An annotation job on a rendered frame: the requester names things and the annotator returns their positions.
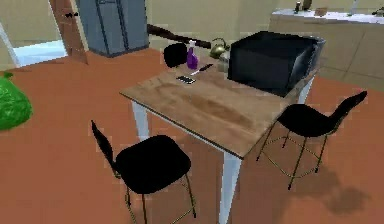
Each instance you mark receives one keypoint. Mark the brown room door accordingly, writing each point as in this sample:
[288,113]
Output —
[68,28]

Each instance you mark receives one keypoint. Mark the brass kettle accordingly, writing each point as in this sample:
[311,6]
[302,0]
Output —
[218,50]

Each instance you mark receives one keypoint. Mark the black mobile phone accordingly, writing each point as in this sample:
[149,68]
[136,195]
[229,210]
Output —
[186,79]

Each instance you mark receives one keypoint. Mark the beige kitchen counter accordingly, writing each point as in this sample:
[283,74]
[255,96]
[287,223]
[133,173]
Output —
[333,43]

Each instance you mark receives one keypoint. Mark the wooden table with white legs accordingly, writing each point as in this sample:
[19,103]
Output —
[213,110]

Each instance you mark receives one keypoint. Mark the grey fridge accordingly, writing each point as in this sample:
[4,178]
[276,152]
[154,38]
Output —
[111,25]

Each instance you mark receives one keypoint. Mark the purple spray bottle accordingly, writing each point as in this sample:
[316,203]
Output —
[192,58]

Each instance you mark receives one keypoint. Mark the dark bottle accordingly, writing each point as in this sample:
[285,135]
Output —
[297,6]

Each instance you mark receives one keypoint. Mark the black chair with thin legs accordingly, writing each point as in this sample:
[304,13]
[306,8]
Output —
[175,54]
[151,163]
[310,121]

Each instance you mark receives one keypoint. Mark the brown box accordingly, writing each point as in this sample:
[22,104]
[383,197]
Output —
[321,12]

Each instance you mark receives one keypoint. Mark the black microwave oven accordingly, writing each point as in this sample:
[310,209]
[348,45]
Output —
[271,60]

